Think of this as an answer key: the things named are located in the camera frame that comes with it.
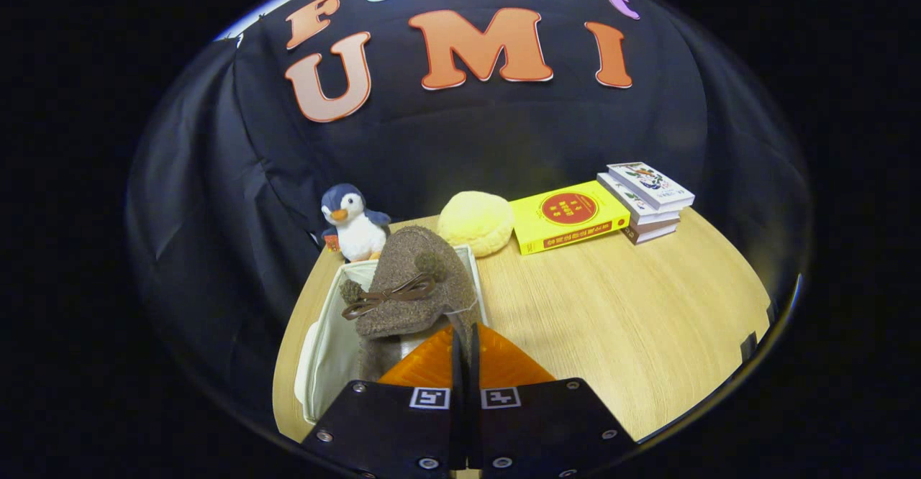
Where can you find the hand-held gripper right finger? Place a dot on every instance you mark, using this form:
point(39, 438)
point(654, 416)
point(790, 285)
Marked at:
point(547, 429)

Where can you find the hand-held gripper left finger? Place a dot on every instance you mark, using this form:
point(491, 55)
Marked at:
point(396, 429)

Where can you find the beige fabric storage box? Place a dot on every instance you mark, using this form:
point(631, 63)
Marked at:
point(331, 349)

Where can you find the penguin plush toy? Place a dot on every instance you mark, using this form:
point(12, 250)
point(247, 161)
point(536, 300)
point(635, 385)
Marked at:
point(356, 231)

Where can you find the yellow book with red circle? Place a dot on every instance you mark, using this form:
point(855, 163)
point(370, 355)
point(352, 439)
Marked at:
point(568, 216)

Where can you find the yellow bun plush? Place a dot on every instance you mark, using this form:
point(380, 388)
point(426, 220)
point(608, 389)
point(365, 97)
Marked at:
point(475, 224)

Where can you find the thin pale book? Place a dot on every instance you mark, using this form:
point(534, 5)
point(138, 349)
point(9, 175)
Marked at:
point(651, 232)

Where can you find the black backdrop cloth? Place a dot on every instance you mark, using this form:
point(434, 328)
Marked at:
point(468, 141)

